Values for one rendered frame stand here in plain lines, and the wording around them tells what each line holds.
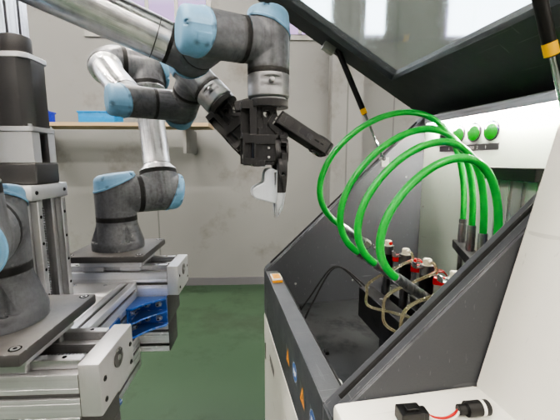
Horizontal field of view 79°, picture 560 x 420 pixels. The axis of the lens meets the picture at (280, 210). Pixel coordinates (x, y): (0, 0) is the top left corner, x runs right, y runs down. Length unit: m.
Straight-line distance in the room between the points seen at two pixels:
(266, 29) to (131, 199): 0.68
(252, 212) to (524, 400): 3.18
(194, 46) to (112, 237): 0.68
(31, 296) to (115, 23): 0.47
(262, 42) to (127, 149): 3.22
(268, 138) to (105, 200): 0.63
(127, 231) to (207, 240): 2.57
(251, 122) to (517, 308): 0.49
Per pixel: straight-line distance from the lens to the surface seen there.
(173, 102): 0.92
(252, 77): 0.63
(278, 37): 0.64
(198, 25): 0.60
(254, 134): 0.61
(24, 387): 0.71
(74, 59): 4.05
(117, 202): 1.11
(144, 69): 1.27
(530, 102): 0.93
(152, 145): 1.19
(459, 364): 0.60
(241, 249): 3.64
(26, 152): 0.93
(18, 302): 0.70
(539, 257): 0.57
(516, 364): 0.58
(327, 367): 0.66
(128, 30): 0.71
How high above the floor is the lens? 1.31
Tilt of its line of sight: 8 degrees down
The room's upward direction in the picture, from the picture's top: straight up
